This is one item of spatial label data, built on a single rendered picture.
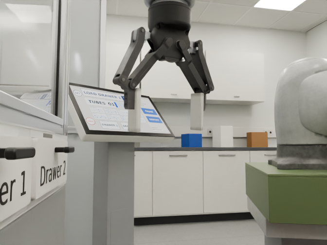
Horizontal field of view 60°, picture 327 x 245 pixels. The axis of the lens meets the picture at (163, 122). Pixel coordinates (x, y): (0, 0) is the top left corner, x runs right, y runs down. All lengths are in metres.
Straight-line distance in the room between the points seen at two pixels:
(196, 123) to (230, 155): 3.10
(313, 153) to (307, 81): 0.17
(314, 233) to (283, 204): 0.10
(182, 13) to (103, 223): 1.08
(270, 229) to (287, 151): 0.20
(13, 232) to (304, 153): 0.62
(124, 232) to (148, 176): 1.96
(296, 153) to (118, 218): 0.89
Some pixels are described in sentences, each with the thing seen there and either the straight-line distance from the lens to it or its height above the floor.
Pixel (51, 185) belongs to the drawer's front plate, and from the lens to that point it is 0.67.
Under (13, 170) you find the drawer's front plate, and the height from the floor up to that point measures 0.88.
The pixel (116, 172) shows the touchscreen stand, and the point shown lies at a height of 0.79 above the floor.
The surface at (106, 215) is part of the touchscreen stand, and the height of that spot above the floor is 0.61.
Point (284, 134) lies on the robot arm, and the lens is 0.77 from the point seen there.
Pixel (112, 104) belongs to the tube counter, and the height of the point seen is 1.11.
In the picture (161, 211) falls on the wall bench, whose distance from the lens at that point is 3.43.
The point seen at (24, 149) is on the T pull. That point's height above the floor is 0.91.
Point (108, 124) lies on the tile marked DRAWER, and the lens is 1.23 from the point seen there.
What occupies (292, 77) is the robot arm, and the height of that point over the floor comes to 1.08.
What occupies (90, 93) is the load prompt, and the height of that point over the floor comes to 1.15.
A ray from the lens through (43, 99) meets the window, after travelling 0.73.
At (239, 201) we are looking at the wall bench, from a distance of 3.72.
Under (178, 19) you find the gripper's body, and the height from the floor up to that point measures 1.12.
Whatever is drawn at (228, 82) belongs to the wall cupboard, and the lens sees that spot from 4.10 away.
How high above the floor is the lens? 0.91
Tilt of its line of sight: 5 degrees up
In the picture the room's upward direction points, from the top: straight up
